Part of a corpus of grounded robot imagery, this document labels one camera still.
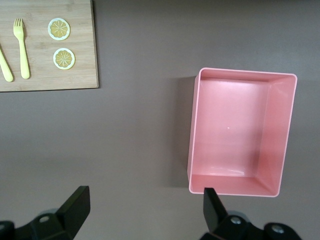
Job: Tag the yellow plastic knife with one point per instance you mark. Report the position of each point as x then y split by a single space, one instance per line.
6 71

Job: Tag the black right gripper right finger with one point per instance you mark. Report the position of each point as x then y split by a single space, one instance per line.
215 212

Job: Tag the yellow plastic fork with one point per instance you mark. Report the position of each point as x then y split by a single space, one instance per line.
23 50

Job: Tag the wooden cutting board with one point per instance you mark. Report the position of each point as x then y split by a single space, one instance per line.
40 75

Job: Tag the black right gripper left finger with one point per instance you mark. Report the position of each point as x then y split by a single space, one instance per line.
72 215

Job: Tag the lemon slice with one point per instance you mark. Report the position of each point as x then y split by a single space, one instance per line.
58 28
64 58

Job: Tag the pink plastic bin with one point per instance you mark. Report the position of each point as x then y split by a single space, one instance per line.
230 130

